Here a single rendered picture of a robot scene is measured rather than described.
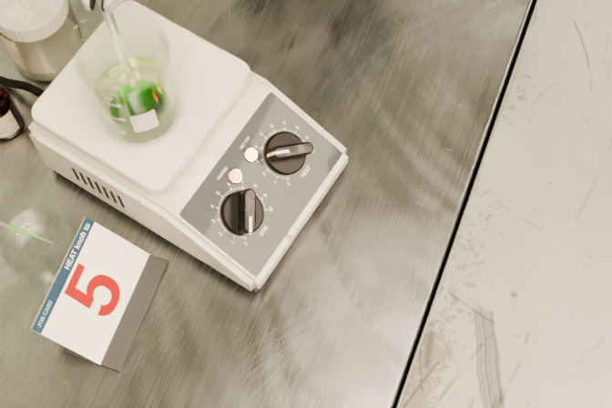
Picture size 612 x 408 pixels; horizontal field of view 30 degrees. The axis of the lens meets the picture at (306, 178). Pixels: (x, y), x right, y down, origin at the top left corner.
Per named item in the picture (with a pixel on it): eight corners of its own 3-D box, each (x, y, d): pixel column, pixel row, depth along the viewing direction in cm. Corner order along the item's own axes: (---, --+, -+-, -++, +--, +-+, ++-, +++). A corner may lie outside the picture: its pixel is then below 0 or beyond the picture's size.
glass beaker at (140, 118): (203, 96, 82) (188, 33, 74) (157, 168, 80) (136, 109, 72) (121, 56, 83) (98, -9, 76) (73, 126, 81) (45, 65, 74)
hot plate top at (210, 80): (258, 73, 83) (257, 66, 82) (161, 201, 79) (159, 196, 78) (127, 0, 86) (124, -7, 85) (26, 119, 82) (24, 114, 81)
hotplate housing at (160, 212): (351, 165, 88) (351, 117, 81) (257, 300, 84) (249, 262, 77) (122, 35, 94) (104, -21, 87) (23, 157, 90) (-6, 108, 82)
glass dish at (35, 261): (10, 219, 88) (2, 208, 86) (82, 216, 87) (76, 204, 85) (5, 287, 85) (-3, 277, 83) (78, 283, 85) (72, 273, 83)
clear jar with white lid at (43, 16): (76, 12, 95) (53, -45, 88) (95, 70, 93) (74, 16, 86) (5, 35, 95) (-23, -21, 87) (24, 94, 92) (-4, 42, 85)
